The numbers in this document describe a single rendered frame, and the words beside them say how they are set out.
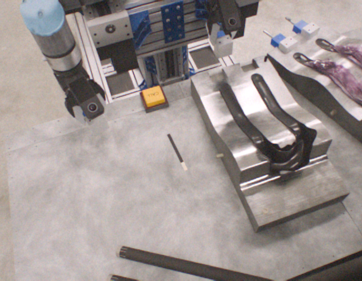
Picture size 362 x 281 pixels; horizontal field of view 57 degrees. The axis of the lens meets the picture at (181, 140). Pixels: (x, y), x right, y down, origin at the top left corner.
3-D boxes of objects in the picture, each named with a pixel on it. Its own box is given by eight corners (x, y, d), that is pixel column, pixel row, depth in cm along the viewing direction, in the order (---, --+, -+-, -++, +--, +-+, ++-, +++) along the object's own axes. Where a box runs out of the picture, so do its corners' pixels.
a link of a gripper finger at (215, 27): (208, 35, 109) (215, 10, 101) (214, 47, 106) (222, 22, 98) (199, 36, 108) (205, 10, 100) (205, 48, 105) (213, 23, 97)
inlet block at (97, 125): (74, 107, 101) (68, 95, 96) (89, 98, 102) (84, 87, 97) (94, 136, 95) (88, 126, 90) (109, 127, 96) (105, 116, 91)
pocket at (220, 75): (206, 80, 110) (206, 72, 107) (221, 75, 111) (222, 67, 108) (211, 90, 108) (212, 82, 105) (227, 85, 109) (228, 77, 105)
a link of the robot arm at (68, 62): (82, 48, 72) (47, 65, 70) (88, 63, 76) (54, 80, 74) (67, 29, 75) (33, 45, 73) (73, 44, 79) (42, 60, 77)
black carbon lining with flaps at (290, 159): (215, 89, 106) (216, 68, 98) (261, 75, 108) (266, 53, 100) (264, 185, 88) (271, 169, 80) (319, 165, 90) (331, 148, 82)
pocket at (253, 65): (237, 70, 112) (238, 62, 108) (252, 66, 112) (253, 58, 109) (243, 80, 109) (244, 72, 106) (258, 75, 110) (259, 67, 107)
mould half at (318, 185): (191, 95, 114) (190, 67, 102) (260, 73, 117) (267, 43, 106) (255, 233, 89) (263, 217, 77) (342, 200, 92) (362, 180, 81)
